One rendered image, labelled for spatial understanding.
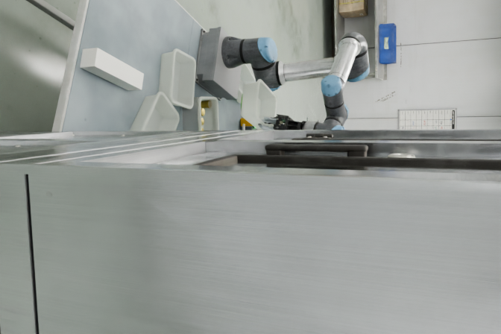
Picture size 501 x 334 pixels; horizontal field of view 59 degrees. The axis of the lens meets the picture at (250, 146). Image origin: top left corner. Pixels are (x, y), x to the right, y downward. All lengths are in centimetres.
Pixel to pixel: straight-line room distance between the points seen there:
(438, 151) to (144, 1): 139
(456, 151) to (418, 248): 34
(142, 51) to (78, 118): 42
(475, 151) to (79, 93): 118
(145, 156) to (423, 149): 39
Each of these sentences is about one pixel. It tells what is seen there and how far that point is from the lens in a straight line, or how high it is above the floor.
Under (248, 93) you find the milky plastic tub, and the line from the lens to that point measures 182.
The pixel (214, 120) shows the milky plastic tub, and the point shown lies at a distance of 208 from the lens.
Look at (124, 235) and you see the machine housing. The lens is 45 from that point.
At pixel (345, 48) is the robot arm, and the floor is 143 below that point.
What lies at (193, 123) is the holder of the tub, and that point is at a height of 80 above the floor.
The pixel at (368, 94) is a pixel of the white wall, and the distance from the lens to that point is 794.
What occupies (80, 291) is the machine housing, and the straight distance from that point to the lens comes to 51.
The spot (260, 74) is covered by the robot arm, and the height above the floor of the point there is 101.
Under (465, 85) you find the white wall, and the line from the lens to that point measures 786.
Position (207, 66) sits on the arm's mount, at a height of 81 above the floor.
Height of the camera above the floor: 181
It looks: 23 degrees down
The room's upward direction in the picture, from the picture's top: 91 degrees clockwise
